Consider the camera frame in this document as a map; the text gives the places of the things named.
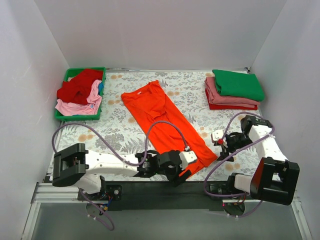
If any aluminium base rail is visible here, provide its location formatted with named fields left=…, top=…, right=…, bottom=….
left=23, top=181, right=312, bottom=240

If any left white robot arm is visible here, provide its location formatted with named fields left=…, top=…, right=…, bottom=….
left=52, top=143, right=197, bottom=201

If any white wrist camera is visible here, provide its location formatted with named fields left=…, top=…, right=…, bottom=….
left=211, top=129, right=225, bottom=146
left=178, top=146, right=198, bottom=170

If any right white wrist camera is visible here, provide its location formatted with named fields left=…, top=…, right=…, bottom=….
left=211, top=129, right=225, bottom=146

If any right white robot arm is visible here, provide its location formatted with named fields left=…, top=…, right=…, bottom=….
left=211, top=115, right=300, bottom=206

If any folded dusty pink t shirt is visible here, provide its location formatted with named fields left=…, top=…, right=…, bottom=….
left=204, top=76, right=260, bottom=110

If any red t shirt in bin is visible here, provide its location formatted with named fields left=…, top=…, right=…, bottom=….
left=56, top=68, right=103, bottom=105

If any folded green t shirt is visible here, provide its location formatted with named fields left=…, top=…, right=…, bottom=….
left=212, top=69, right=265, bottom=102

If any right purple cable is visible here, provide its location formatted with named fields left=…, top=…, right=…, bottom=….
left=202, top=111, right=276, bottom=219

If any pink t shirt in bin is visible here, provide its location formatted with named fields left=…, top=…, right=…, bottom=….
left=55, top=79, right=102, bottom=117

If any blue garment in bin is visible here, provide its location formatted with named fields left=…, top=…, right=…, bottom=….
left=98, top=82, right=104, bottom=96

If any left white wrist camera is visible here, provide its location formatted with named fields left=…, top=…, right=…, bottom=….
left=178, top=146, right=198, bottom=170

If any folded red t shirt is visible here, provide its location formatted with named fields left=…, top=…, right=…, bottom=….
left=205, top=90, right=258, bottom=111

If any orange t shirt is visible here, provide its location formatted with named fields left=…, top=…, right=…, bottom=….
left=121, top=80, right=218, bottom=175

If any green plastic bin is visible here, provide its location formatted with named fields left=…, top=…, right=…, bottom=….
left=54, top=67, right=106, bottom=122

